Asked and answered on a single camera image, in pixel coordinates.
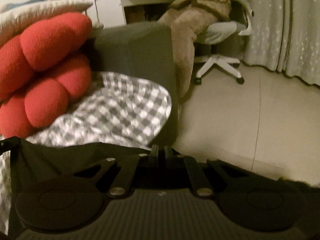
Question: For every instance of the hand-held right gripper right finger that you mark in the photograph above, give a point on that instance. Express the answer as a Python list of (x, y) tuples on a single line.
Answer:
[(200, 180)]

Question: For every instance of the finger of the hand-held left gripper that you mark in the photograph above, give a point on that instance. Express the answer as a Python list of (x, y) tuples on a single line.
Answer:
[(8, 145)]

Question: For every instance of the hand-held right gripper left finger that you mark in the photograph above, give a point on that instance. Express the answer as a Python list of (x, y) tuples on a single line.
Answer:
[(125, 177)]

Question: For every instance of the black garment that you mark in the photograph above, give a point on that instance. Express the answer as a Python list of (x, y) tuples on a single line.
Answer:
[(62, 157)]

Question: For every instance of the grey checkered blanket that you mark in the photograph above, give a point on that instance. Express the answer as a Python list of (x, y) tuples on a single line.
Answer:
[(112, 110)]

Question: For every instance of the red puffy cushion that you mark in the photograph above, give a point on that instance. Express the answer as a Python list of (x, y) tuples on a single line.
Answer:
[(45, 67)]

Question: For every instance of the dark green sofa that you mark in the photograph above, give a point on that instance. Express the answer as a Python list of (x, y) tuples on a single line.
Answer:
[(140, 62)]

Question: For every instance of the white office chair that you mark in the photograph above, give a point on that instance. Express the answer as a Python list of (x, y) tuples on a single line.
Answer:
[(217, 62)]

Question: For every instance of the white pillow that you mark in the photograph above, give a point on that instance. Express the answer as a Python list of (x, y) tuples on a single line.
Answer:
[(30, 12)]

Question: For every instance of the blue plush toy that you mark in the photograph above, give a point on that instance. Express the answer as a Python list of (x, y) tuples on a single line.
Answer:
[(32, 0)]

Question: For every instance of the white desk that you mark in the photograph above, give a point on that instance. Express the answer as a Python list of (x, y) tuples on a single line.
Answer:
[(110, 7)]

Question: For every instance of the star-patterned curtain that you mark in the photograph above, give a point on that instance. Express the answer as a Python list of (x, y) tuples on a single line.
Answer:
[(287, 30)]

